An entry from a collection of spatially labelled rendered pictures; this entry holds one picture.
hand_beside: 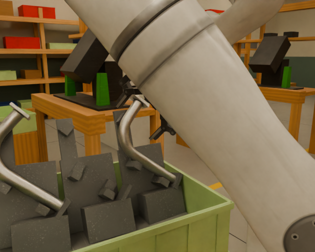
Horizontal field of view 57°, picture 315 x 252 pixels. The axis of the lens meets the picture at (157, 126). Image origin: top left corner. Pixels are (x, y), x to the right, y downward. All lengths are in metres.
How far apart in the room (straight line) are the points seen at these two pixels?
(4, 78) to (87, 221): 5.61
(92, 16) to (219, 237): 0.65
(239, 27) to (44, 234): 0.63
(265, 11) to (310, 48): 11.59
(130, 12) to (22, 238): 0.65
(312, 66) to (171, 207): 11.25
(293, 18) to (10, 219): 12.06
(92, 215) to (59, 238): 0.09
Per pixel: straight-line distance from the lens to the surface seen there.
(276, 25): 12.75
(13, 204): 0.85
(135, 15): 0.24
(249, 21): 0.46
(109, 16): 0.25
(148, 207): 0.86
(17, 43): 6.36
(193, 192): 0.89
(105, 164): 0.88
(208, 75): 0.24
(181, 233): 0.71
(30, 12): 6.47
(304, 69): 12.09
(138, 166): 0.84
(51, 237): 0.80
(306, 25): 12.18
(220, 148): 0.25
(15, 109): 0.80
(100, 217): 0.82
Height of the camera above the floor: 1.32
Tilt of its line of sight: 14 degrees down
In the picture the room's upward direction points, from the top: straight up
